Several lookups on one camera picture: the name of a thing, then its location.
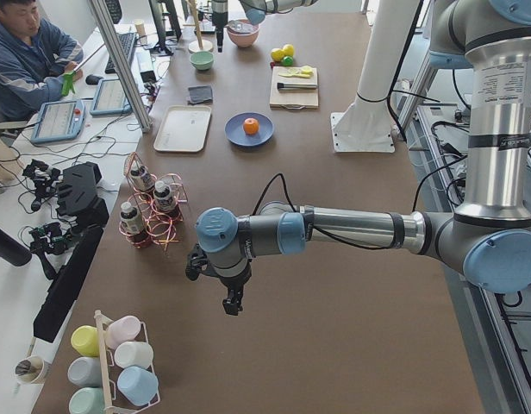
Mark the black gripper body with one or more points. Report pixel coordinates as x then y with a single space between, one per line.
234 284
219 22

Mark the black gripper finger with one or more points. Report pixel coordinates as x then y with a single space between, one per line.
232 305
219 39

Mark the blue ceramic plate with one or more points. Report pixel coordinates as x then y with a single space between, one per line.
236 134

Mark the orange mandarin fruit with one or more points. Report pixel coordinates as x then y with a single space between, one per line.
251 126

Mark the pink bowl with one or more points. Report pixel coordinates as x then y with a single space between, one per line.
243 40

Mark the wooden cup tree stand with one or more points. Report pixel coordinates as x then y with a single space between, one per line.
200 44

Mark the green ceramic bowl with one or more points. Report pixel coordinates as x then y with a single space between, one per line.
202 60

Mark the yellow lemon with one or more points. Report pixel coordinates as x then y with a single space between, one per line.
277 54
288 50

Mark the dark grey folded cloth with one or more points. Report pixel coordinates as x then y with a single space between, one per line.
201 94

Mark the green lime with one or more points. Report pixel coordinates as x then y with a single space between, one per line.
287 61

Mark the dark drink bottle middle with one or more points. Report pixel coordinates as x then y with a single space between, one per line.
164 200

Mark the dark drink bottle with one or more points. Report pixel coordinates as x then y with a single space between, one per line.
132 224
141 177
164 200

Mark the dark drink bottle front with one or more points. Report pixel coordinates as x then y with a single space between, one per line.
132 224

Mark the pink plastic cup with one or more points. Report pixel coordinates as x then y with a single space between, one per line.
122 330

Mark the dark drink bottle back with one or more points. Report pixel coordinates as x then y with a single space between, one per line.
141 177

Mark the cream plastic tray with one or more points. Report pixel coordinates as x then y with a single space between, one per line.
183 129

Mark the wooden cutting board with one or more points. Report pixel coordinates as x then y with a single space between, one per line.
293 100

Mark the white plastic cup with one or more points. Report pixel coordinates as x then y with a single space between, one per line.
133 353

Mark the blue plastic cup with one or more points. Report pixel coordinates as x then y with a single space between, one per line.
138 385

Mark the teach pendant far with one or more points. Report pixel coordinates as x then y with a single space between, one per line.
110 99

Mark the teach pendant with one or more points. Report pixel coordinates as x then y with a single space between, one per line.
59 121
110 99

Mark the yellow plastic cup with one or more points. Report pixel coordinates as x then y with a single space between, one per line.
84 340

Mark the black computer mouse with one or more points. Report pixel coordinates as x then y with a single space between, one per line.
92 79

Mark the grey plastic cup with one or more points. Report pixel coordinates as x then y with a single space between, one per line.
85 372

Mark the green clamp tool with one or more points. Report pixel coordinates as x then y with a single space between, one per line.
68 83

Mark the mint green plastic cup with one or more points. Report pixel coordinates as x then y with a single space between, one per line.
87 400

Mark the teach pendant near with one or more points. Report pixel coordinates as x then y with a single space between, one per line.
59 121

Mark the seated person blue jacket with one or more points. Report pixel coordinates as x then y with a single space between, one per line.
34 57

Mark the black water bottle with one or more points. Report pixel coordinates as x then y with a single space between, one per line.
12 251

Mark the copper wire bottle rack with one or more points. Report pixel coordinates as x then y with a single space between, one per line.
152 213

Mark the white wire cup rack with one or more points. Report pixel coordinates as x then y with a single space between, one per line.
114 402

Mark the aluminium frame post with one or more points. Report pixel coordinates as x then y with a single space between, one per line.
123 68

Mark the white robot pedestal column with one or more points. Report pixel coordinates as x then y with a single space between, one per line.
366 125

